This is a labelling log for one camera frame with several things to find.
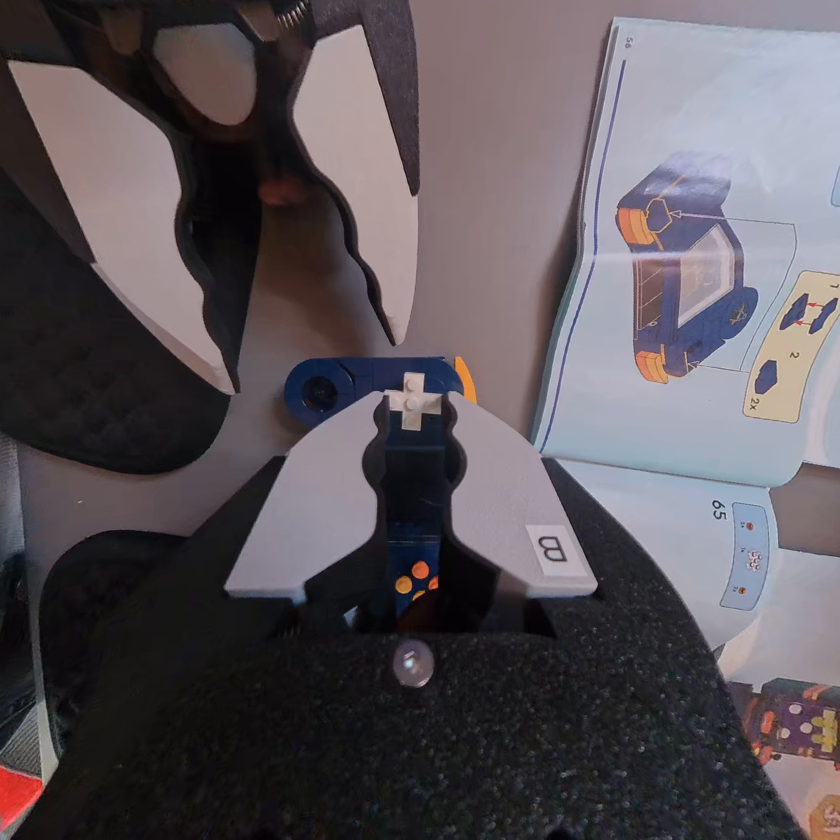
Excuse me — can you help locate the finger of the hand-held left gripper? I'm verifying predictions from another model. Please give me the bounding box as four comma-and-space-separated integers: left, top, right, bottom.
290, 23, 422, 347
8, 59, 262, 396

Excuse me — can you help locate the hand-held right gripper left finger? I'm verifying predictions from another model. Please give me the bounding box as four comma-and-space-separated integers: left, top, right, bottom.
223, 390, 389, 602

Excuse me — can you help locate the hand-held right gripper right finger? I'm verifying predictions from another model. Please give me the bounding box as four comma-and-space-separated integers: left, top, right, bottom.
443, 394, 601, 601

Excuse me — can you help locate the white cross brick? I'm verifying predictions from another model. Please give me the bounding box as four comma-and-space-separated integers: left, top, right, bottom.
386, 372, 444, 432

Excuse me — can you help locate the blue toy brick game console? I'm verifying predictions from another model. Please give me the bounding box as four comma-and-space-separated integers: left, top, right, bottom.
283, 356, 479, 634

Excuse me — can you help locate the person's left hand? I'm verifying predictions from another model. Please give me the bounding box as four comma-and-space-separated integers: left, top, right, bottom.
258, 172, 309, 206

